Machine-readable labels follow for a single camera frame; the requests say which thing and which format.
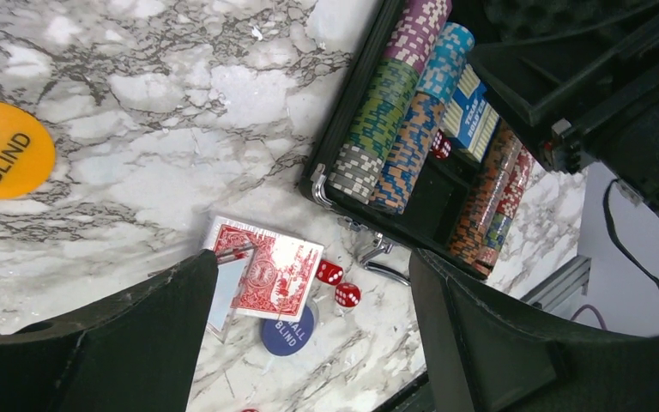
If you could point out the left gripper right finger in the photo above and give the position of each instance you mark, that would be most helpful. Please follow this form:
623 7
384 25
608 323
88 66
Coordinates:
487 351

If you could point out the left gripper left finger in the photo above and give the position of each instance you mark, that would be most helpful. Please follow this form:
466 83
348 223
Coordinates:
135 350

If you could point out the red playing card deck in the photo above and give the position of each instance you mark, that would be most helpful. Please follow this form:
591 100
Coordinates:
281 272

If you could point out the grey chip stack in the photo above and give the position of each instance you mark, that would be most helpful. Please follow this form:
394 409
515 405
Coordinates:
355 172

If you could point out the brown chip stack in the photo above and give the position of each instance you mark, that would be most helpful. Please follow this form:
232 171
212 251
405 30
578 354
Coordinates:
407 155

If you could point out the light blue chip stack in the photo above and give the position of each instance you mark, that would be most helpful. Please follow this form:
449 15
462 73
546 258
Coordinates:
447 61

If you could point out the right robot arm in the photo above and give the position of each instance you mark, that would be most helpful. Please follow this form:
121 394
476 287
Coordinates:
587 95

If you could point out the blue dealer button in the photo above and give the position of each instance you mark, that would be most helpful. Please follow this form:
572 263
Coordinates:
284 338

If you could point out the red die middle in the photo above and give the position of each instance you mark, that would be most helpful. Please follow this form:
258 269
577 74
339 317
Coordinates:
347 294

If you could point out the red die upper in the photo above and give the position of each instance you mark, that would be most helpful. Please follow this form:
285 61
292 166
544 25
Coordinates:
329 273

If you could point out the orange chip row in case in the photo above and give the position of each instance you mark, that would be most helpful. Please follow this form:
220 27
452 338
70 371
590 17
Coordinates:
485 194

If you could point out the red chip row in case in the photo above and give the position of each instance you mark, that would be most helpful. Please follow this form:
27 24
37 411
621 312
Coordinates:
505 212

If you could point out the red die in case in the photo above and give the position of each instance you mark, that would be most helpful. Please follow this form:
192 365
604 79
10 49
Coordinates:
441 146

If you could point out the black poker case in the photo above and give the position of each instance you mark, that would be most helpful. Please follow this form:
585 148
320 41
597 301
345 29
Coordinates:
443 186

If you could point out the blue white card deck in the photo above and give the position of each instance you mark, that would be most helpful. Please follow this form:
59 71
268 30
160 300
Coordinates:
469 120

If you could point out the orange dealer button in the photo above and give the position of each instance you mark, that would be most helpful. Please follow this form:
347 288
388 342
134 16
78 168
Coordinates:
27 152

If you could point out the green chip stack in case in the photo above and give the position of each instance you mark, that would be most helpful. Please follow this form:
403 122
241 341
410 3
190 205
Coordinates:
383 107

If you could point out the purple chip stack in case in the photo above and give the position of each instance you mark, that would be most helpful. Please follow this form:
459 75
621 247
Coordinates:
416 32

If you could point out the black mounting rail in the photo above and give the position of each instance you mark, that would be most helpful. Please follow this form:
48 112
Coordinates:
563 289

